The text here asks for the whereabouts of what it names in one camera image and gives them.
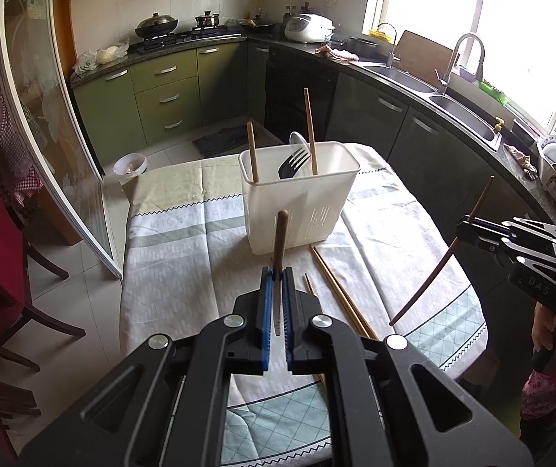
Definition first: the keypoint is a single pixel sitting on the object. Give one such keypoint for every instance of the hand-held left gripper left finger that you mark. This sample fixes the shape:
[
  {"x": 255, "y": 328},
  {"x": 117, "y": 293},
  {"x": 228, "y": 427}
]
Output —
[{"x": 268, "y": 311}]

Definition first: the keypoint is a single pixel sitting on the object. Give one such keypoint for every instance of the wooden cutting board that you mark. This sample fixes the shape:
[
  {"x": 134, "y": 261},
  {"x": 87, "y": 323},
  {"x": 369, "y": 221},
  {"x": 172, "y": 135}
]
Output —
[{"x": 423, "y": 56}]

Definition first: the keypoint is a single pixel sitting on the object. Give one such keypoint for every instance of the small dark cooking pot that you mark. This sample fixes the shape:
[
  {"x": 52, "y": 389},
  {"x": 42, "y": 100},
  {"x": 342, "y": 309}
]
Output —
[{"x": 207, "y": 21}]

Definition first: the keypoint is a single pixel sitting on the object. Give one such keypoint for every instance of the patterned grey green tablecloth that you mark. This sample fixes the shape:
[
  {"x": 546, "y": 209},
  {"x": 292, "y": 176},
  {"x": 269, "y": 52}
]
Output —
[{"x": 185, "y": 262}]

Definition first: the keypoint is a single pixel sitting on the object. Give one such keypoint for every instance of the blue bowl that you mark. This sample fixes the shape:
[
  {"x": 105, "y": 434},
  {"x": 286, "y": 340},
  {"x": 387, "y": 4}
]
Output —
[{"x": 470, "y": 74}]

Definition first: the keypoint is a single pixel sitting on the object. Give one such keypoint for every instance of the steel double sink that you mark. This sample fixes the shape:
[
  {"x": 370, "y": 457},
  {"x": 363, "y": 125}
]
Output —
[{"x": 457, "y": 112}]

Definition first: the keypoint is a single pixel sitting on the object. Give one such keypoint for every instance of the tall steel faucet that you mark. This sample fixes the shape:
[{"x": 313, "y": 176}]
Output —
[{"x": 457, "y": 46}]

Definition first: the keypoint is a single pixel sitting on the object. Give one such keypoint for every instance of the white plastic bag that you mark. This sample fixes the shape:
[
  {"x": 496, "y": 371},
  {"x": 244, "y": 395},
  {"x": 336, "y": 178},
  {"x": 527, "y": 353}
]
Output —
[{"x": 85, "y": 64}]

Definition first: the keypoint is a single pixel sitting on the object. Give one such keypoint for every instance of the green lower cabinets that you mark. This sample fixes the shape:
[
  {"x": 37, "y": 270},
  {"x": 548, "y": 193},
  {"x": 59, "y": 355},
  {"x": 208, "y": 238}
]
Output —
[{"x": 171, "y": 97}]

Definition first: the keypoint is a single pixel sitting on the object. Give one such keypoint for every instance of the white rice cooker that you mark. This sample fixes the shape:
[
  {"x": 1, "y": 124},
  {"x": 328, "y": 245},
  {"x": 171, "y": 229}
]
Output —
[{"x": 307, "y": 29}]

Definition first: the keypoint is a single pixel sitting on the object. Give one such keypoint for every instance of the white plastic utensil holder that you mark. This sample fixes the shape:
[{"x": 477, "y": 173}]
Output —
[{"x": 287, "y": 209}]

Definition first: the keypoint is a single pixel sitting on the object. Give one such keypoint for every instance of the plastic bag with pale food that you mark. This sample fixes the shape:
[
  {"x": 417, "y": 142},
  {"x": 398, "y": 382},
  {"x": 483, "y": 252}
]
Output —
[{"x": 110, "y": 53}]

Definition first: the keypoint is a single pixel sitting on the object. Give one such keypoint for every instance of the black fork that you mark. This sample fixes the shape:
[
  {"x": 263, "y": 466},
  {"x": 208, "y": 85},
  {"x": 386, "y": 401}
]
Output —
[{"x": 291, "y": 165}]

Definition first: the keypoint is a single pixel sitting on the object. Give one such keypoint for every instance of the black frying pan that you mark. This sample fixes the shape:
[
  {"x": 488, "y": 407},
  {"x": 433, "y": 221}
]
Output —
[{"x": 258, "y": 25}]

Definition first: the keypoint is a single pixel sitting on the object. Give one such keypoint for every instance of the black wok with lid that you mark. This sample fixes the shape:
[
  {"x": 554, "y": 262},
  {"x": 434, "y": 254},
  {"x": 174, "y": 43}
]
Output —
[{"x": 156, "y": 25}]

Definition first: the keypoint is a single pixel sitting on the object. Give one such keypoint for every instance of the small brass tap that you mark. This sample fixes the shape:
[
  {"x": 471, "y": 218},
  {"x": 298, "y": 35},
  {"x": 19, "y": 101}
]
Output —
[{"x": 497, "y": 124}]

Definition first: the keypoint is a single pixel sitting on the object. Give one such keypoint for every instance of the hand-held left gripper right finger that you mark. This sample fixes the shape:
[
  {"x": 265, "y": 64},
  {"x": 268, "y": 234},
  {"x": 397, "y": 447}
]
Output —
[{"x": 288, "y": 321}]

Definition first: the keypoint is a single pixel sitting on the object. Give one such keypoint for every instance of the black pot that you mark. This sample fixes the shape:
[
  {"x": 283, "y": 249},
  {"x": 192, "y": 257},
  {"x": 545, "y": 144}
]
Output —
[{"x": 361, "y": 46}]

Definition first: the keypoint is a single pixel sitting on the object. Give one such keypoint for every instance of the red cloth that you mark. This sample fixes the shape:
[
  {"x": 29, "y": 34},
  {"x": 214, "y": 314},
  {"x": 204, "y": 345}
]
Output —
[{"x": 336, "y": 52}]

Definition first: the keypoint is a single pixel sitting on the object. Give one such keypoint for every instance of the black box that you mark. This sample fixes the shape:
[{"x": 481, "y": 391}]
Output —
[{"x": 525, "y": 134}]

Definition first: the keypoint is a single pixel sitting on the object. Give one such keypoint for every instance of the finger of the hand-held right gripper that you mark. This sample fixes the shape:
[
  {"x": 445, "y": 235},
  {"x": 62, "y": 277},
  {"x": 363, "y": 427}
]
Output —
[
  {"x": 511, "y": 229},
  {"x": 482, "y": 241}
]

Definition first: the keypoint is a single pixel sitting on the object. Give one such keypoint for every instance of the dark wooden chopstick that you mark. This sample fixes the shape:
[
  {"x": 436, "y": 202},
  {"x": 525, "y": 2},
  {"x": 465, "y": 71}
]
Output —
[
  {"x": 433, "y": 277},
  {"x": 253, "y": 155},
  {"x": 281, "y": 238},
  {"x": 310, "y": 131}
]

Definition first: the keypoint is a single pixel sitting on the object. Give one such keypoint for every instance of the white spoon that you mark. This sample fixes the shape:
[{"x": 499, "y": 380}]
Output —
[{"x": 297, "y": 140}]

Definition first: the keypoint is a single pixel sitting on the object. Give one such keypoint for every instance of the checked hanging apron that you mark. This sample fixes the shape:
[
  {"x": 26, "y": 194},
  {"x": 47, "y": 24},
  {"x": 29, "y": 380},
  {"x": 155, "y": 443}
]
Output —
[{"x": 5, "y": 121}]

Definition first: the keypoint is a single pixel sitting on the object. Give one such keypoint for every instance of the glass sliding door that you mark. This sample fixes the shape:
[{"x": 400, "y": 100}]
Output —
[{"x": 49, "y": 121}]

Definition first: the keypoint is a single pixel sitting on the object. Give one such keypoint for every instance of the green bowl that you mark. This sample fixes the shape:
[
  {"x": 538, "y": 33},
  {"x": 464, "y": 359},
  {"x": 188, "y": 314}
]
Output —
[{"x": 494, "y": 91}]

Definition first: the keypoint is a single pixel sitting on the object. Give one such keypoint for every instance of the brown rag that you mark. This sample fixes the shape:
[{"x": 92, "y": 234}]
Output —
[{"x": 521, "y": 158}]

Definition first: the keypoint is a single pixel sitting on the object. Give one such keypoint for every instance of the small steel faucet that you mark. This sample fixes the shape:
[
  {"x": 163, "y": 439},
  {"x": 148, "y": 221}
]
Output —
[{"x": 392, "y": 53}]

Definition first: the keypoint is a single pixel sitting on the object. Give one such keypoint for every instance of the white dish rack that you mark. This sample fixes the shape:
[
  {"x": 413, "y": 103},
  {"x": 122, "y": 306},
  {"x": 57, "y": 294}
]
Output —
[{"x": 552, "y": 170}]

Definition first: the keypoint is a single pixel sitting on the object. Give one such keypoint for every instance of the white wall socket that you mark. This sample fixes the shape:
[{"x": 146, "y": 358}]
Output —
[{"x": 331, "y": 1}]

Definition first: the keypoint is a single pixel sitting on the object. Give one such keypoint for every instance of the yellow sponge holder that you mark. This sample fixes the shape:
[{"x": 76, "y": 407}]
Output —
[{"x": 382, "y": 35}]

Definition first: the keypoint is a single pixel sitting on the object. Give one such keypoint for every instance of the black gas stove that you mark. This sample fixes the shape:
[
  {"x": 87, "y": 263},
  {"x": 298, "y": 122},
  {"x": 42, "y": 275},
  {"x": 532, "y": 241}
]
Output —
[{"x": 185, "y": 39}]

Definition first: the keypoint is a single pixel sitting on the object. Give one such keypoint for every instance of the dark sauce bottles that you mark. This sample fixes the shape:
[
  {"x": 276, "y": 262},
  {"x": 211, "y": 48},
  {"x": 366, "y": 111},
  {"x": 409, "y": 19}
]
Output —
[{"x": 290, "y": 13}]

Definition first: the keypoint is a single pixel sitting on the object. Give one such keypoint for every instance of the white trash bin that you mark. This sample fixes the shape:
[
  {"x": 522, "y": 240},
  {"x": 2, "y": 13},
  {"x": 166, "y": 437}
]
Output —
[{"x": 130, "y": 165}]

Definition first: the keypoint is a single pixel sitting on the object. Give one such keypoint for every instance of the kitchen window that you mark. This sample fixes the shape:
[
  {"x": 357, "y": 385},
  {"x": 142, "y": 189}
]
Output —
[{"x": 501, "y": 24}]

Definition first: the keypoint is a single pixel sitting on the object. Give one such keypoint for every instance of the black kitchen countertop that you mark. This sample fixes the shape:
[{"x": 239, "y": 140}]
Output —
[{"x": 302, "y": 47}]

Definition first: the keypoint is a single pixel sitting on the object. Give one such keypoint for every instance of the dark floor mat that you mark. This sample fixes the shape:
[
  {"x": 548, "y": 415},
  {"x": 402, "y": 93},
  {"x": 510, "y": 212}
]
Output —
[{"x": 224, "y": 141}]

